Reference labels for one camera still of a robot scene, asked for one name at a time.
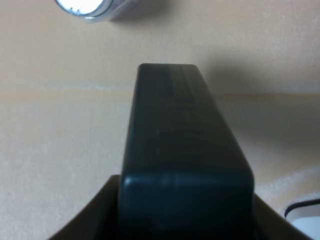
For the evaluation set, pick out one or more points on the small clear candy bottle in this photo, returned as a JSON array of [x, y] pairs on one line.
[[92, 11]]

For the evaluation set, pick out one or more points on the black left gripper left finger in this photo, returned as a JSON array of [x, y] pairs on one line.
[[98, 219]]

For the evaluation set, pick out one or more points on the dark green pump bottle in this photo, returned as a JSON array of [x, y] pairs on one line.
[[184, 176]]

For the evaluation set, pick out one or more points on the white glasses case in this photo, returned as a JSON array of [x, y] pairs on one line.
[[305, 216]]

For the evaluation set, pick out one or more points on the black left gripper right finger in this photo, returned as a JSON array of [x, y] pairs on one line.
[[269, 225]]

